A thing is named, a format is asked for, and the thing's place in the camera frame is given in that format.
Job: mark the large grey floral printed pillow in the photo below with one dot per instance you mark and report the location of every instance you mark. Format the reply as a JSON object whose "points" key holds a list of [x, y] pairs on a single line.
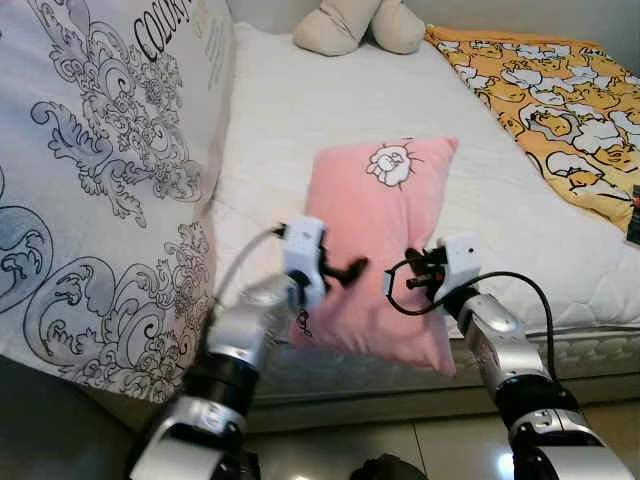
{"points": [[100, 200]]}

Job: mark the grey quilted mattress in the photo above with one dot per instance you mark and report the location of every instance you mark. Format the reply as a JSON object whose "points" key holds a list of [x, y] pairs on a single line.
{"points": [[590, 352]]}

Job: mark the pink plush pillow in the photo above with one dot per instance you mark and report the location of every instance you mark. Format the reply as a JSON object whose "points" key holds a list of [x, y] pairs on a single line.
{"points": [[380, 230]]}

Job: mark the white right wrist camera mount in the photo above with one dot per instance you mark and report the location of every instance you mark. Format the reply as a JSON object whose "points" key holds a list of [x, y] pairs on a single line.
{"points": [[462, 260]]}

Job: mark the black right robot foot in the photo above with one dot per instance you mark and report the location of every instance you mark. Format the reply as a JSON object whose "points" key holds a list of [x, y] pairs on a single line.
{"points": [[390, 468]]}

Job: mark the white quilted mattress pad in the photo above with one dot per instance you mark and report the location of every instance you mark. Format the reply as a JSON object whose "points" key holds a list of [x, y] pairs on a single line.
{"points": [[500, 230]]}

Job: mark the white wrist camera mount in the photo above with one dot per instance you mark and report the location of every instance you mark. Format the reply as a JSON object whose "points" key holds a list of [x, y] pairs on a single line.
{"points": [[462, 260], [303, 250]]}

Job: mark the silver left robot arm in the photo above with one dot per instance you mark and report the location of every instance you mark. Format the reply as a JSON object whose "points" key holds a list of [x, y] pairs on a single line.
{"points": [[240, 340]]}

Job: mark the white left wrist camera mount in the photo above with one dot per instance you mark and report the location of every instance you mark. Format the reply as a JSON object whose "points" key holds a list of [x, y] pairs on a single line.
{"points": [[303, 250]]}

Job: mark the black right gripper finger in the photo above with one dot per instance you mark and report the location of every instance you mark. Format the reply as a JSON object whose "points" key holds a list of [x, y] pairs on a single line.
{"points": [[418, 286], [423, 255]]}

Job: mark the yellow cartoon egg blanket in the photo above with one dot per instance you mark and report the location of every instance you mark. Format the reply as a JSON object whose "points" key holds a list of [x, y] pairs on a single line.
{"points": [[560, 100]]}

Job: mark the dark red green book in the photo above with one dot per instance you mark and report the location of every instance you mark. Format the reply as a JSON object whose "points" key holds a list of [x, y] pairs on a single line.
{"points": [[634, 215]]}

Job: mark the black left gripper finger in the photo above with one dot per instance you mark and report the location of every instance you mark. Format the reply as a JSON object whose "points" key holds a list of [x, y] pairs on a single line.
{"points": [[354, 266], [336, 284]]}

